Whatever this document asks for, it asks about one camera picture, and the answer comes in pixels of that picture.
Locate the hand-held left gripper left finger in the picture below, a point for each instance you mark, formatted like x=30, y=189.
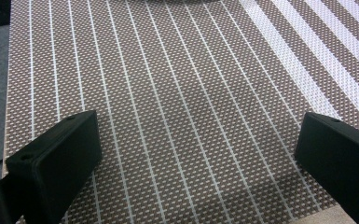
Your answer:
x=54, y=161

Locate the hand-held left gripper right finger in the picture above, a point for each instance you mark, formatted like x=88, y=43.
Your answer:
x=338, y=155

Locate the brown striped woven placemat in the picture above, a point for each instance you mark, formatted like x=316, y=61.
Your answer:
x=183, y=102

